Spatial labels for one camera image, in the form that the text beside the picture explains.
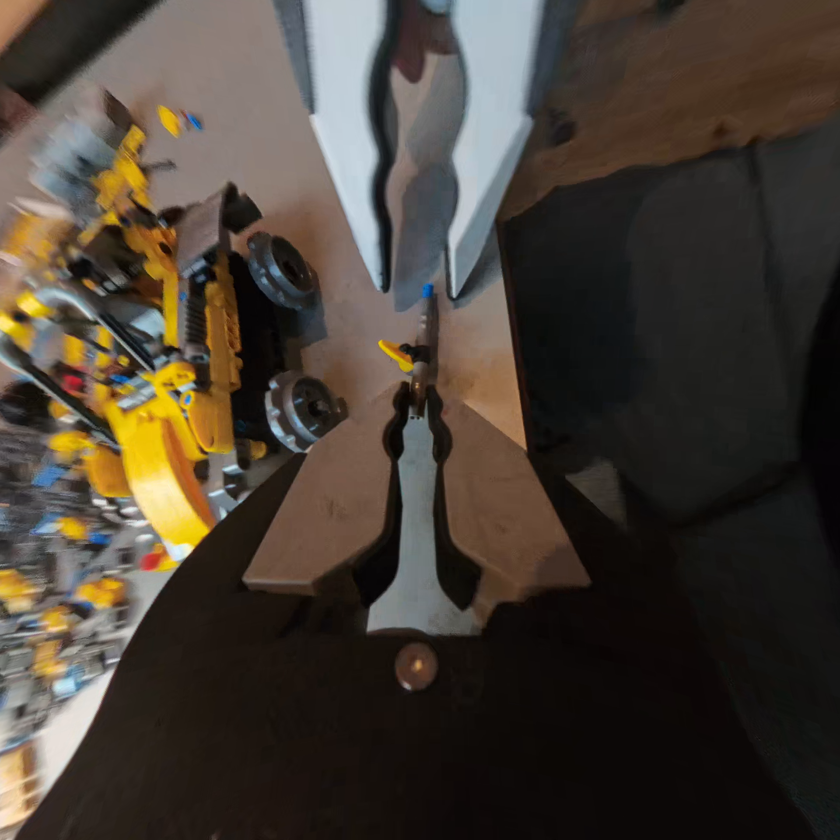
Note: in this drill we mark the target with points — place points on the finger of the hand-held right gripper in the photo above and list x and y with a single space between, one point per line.
499 98
341 98

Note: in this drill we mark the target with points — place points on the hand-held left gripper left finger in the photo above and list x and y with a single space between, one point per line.
321 518

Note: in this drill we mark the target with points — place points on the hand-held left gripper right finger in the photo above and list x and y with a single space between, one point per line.
505 518

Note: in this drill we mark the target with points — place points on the grey axle sleeve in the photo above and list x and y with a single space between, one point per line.
420 380

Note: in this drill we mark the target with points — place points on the small yellow tooth piece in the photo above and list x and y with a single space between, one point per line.
394 351

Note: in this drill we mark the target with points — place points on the grey axle pin blue tip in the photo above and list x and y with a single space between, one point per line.
426 321

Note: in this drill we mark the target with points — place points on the grey desk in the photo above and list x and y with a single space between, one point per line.
262 98

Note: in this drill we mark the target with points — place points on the black chair base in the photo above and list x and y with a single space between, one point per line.
561 128

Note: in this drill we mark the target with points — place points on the yellow fairing panel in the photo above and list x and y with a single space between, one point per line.
169 121

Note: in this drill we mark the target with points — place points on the yellow toy brick vehicle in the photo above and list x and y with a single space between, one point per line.
164 459

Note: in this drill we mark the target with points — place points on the long black axle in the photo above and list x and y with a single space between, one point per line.
157 165

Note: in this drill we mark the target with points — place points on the grey brick motor block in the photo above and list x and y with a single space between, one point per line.
79 144

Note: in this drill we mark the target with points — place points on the pile of loose brick pieces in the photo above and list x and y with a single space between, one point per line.
39 656

